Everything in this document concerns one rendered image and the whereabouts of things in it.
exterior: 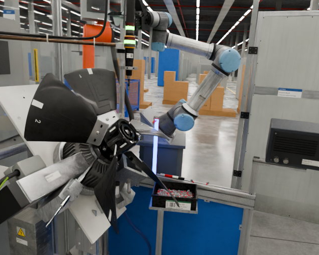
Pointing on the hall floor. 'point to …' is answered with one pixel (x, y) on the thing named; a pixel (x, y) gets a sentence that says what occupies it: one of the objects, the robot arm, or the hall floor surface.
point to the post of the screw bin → (159, 232)
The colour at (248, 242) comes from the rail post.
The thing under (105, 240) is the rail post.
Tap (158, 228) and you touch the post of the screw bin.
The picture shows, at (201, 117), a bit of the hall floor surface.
